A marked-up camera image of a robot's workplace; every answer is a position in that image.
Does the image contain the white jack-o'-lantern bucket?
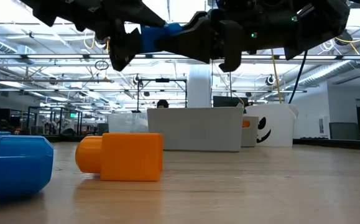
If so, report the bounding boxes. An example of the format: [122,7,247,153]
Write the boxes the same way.
[244,103,299,147]

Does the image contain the yellow hanging cable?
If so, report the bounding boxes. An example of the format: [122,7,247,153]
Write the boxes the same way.
[270,49,284,105]

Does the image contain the black hanging cable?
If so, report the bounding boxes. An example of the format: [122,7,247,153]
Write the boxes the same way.
[288,51,308,104]

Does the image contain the grey cabinet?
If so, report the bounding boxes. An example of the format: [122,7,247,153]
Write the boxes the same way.
[328,122,360,141]

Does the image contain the black camera stand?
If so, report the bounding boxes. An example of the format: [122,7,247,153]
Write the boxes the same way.
[136,77,188,113]

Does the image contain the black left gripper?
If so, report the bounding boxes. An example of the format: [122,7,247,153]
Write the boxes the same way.
[64,0,167,72]

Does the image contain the large blue two-stud block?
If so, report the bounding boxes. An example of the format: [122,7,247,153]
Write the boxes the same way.
[0,129,55,215]

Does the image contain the translucent white plastic bin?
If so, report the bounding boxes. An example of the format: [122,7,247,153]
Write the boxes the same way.
[107,112,149,134]

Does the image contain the grey ceiling conduit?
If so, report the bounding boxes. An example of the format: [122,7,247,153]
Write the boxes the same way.
[0,77,115,83]

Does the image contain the large grey plastic bin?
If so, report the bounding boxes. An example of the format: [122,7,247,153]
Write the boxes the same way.
[147,106,244,152]

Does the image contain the silver ceiling duct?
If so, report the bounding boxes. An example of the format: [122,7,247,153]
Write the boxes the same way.
[284,60,360,91]

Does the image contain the blue single-stud block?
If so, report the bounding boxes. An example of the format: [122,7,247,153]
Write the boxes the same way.
[140,22,184,53]

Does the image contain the orange single-stud block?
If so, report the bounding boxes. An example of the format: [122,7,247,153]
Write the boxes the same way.
[75,133,164,182]

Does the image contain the black metal rack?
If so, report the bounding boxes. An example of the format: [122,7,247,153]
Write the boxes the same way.
[27,106,83,135]

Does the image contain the white column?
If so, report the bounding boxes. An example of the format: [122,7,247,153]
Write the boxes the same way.
[187,63,212,108]

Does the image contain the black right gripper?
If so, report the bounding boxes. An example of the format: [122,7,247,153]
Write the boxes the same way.
[159,0,305,73]

